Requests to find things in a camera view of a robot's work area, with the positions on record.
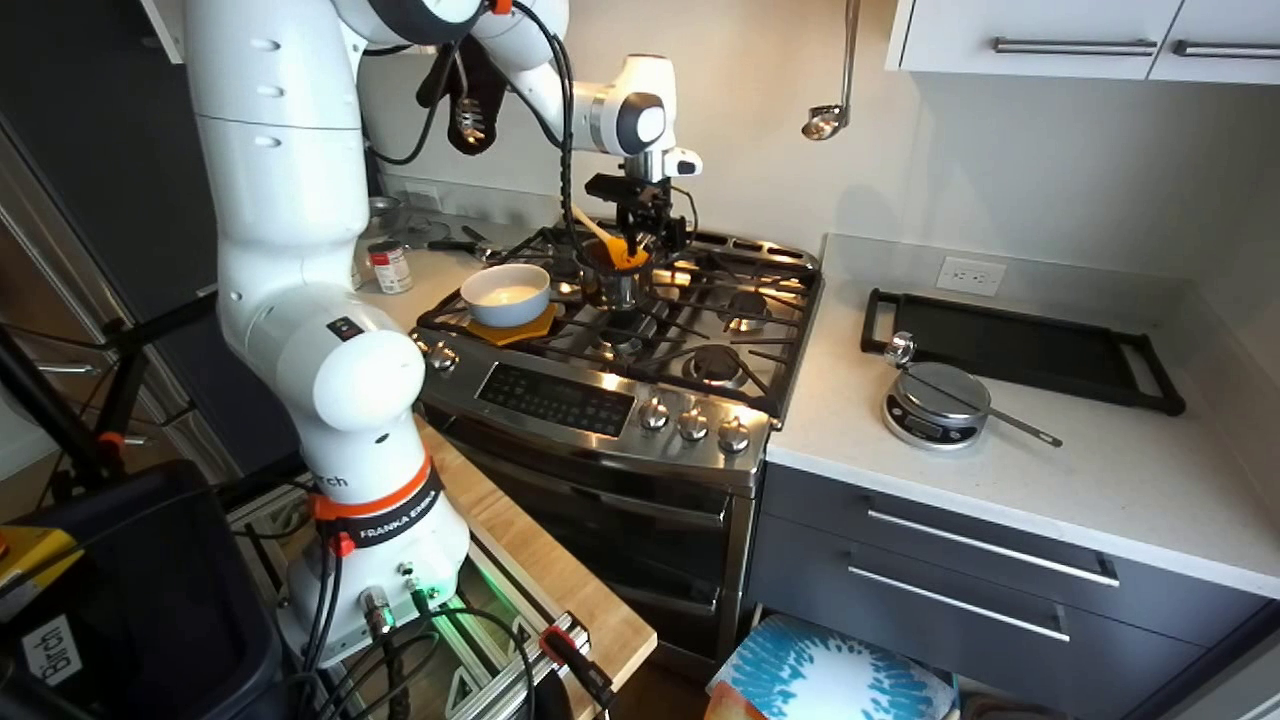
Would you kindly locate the hanging metal ladle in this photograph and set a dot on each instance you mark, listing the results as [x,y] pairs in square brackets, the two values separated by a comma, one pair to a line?
[825,121]

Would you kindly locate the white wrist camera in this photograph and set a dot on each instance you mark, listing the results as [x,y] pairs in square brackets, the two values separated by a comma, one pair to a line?
[681,166]

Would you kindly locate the stainless steel gas stove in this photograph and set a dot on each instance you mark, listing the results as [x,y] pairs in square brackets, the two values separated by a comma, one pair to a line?
[601,465]

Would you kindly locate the white wall outlet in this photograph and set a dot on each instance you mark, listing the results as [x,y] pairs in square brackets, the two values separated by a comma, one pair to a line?
[973,278]

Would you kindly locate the white cabinet door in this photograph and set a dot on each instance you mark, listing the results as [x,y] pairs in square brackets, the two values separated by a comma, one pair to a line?
[1221,41]
[1033,33]

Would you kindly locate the wooden board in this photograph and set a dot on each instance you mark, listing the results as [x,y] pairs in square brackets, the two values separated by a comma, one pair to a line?
[560,575]

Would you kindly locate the black tripod stand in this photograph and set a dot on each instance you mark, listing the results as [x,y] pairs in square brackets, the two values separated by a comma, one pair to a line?
[114,384]

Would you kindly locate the black griddle tray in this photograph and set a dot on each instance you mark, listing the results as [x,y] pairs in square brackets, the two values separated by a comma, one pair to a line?
[1025,349]

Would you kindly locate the yellow silicone trivet mat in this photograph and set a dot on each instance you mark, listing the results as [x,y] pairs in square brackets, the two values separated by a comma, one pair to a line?
[524,331]

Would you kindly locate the black bin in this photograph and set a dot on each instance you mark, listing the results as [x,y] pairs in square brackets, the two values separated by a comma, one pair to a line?
[145,602]

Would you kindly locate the silver stove knob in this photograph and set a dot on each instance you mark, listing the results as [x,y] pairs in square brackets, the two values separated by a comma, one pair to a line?
[443,358]
[655,415]
[695,426]
[735,433]

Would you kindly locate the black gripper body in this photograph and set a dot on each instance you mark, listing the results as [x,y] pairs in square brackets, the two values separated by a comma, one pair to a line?
[636,193]

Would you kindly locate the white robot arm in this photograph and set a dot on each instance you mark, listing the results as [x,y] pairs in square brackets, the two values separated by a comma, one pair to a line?
[287,172]

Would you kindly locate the small jar red lid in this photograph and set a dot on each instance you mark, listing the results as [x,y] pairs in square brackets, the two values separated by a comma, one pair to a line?
[391,269]

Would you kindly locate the dark grey drawer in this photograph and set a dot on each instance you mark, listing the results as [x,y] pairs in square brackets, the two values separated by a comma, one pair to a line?
[934,625]
[1015,524]

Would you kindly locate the white ceramic bowl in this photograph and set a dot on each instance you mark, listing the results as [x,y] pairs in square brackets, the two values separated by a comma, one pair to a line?
[507,294]

